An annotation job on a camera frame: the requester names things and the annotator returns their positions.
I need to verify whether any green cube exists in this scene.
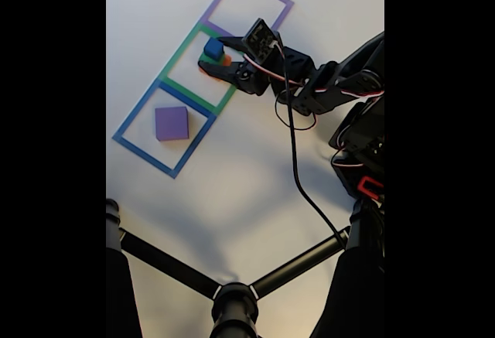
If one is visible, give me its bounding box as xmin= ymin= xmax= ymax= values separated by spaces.
xmin=198 ymin=52 xmax=224 ymax=67

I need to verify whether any black camera cable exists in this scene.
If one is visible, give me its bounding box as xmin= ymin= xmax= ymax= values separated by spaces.
xmin=280 ymin=43 xmax=349 ymax=248

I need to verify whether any orange block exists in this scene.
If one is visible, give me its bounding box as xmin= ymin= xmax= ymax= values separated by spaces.
xmin=197 ymin=54 xmax=233 ymax=83

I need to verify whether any gripper camera circuit board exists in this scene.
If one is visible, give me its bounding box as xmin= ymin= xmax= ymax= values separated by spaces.
xmin=242 ymin=18 xmax=283 ymax=67

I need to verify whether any small blue cube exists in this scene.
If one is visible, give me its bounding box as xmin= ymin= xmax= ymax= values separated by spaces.
xmin=203 ymin=38 xmax=225 ymax=60

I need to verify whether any purple block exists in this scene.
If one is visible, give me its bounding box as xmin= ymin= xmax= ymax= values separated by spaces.
xmin=154 ymin=106 xmax=190 ymax=142

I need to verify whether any blue tape square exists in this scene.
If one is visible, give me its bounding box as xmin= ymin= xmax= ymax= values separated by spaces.
xmin=111 ymin=77 xmax=217 ymax=179

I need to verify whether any green tape square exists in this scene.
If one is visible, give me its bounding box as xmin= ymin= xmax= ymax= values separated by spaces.
xmin=159 ymin=22 xmax=243 ymax=117

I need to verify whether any black tripod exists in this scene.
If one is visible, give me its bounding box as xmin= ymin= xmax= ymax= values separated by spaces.
xmin=106 ymin=197 xmax=385 ymax=338

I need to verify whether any red clamp part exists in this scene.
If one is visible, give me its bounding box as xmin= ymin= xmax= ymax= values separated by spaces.
xmin=356 ymin=175 xmax=385 ymax=200

